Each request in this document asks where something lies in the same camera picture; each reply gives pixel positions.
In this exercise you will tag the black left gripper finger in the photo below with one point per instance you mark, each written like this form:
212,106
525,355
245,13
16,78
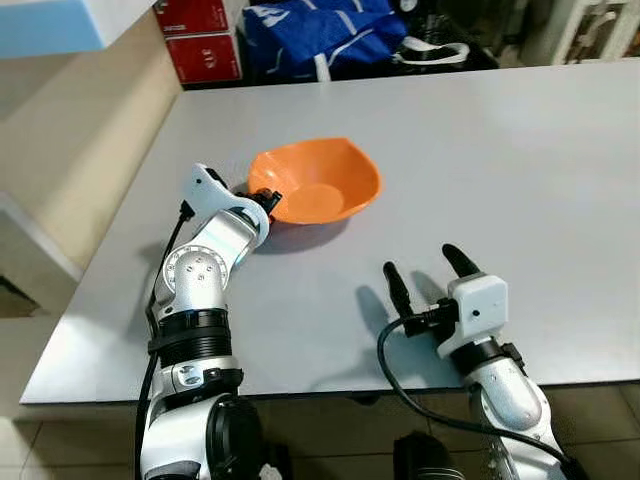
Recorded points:
273,202

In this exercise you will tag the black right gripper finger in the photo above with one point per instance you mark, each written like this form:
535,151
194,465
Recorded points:
461,262
397,290

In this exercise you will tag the orange plastic bowl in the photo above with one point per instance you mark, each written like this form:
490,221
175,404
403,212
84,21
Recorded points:
320,185

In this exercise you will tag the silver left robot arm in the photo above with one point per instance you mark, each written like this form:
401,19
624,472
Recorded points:
200,300

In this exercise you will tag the red cardboard box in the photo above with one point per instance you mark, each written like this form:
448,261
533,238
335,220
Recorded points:
205,60
190,15

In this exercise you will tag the blue fabric bag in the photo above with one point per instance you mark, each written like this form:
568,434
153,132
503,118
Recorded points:
320,35

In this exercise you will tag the light blue shelf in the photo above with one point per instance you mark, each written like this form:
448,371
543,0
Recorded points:
60,22

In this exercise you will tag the white glass door cabinet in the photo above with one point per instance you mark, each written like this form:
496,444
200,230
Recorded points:
590,28

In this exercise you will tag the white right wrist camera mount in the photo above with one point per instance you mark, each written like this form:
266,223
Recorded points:
475,310

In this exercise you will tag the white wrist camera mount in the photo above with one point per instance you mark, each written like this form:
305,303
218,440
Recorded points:
207,188
475,310

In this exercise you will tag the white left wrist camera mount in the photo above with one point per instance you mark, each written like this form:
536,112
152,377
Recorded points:
207,188

